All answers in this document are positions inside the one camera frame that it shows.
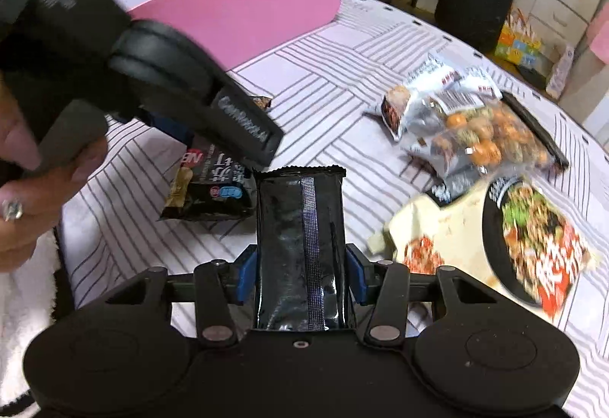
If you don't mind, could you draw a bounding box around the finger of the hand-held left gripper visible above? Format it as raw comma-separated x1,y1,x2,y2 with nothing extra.
190,84,286,172

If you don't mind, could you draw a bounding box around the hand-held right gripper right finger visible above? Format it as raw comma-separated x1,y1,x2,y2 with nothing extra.
345,243,506,347

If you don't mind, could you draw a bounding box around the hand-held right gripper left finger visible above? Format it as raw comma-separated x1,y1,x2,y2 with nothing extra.
102,246,260,348

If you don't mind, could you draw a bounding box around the glossy black snack packet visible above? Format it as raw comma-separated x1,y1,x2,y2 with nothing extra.
256,165,357,333

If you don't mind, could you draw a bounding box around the black gold snack packet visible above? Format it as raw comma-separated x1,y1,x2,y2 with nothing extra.
158,147,260,223

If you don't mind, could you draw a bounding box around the pink box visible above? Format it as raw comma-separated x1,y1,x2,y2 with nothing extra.
107,0,347,71

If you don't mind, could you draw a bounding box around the white chocolate bar packet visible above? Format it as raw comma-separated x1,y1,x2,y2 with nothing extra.
381,53,453,142
440,66,502,112

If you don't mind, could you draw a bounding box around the large noodle packet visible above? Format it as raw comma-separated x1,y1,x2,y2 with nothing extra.
368,175,593,321

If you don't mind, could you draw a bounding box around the person's left hand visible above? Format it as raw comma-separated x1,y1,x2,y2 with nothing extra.
0,78,110,274

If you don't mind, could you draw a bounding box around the dark blue packet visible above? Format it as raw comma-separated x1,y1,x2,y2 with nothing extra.
143,111,191,145

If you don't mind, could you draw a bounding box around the black white snack packet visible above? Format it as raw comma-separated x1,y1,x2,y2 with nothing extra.
423,171,481,207

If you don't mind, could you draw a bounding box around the clear bag of round nuts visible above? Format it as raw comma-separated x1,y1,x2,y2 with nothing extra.
404,99,553,176

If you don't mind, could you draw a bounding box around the white fluffy cloth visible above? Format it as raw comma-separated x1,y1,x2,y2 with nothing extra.
0,228,72,404

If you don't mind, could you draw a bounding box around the black flat snack packet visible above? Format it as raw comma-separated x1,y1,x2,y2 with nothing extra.
501,91,570,172

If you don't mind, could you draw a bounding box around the colourful box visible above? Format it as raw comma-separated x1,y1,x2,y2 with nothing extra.
494,8,543,65

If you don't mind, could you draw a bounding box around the white plastic bag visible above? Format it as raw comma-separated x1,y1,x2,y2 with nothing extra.
546,44,576,99

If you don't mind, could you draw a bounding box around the pink hanging cloth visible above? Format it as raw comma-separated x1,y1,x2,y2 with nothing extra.
586,13,609,67

